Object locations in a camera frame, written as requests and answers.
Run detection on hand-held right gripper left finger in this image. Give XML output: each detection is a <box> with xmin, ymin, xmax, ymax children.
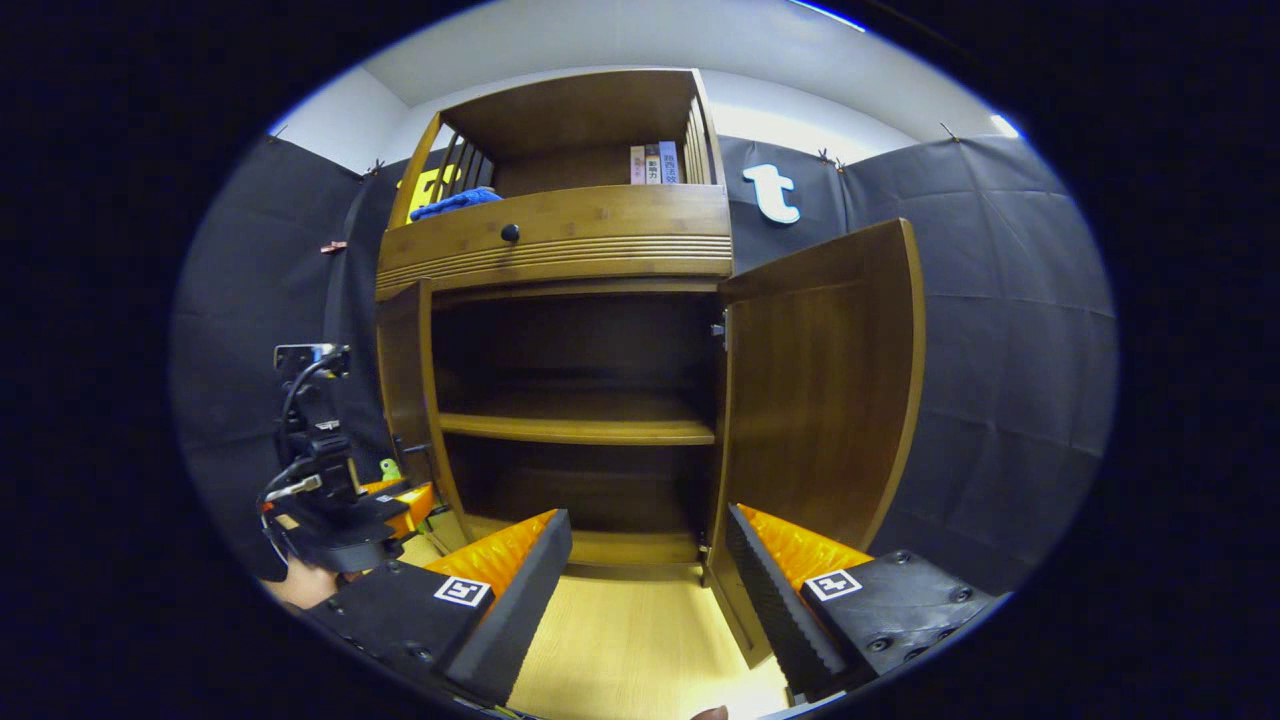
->
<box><xmin>305</xmin><ymin>508</ymin><xmax>573</xmax><ymax>706</ymax></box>

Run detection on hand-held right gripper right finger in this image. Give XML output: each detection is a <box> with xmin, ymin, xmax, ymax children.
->
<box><xmin>725</xmin><ymin>503</ymin><xmax>1001</xmax><ymax>701</ymax></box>

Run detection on wooden shoe cabinet door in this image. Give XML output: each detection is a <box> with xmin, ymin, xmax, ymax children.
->
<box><xmin>375</xmin><ymin>280</ymin><xmax>471</xmax><ymax>546</ymax></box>
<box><xmin>705</xmin><ymin>218</ymin><xmax>926</xmax><ymax>669</ymax></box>

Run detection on wooden double-door shoe cabinet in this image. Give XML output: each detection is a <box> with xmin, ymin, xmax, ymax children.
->
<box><xmin>375</xmin><ymin>68</ymin><xmax>926</xmax><ymax>669</ymax></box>

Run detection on wooden cabinet inner shelf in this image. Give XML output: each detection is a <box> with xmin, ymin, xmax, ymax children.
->
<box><xmin>438</xmin><ymin>390</ymin><xmax>717</xmax><ymax>446</ymax></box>

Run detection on wooden cabinet drawer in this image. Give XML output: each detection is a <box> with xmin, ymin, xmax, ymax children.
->
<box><xmin>377</xmin><ymin>185</ymin><xmax>733</xmax><ymax>301</ymax></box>

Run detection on blue cloth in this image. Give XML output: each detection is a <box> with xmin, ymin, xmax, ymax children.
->
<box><xmin>408</xmin><ymin>187</ymin><xmax>503</xmax><ymax>223</ymax></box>

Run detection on black backdrop cloth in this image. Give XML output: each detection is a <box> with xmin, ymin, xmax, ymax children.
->
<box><xmin>170</xmin><ymin>135</ymin><xmax>1118</xmax><ymax>591</ymax></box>

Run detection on black door handle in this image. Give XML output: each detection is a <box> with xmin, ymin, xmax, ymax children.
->
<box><xmin>393</xmin><ymin>436</ymin><xmax>441</xmax><ymax>496</ymax></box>

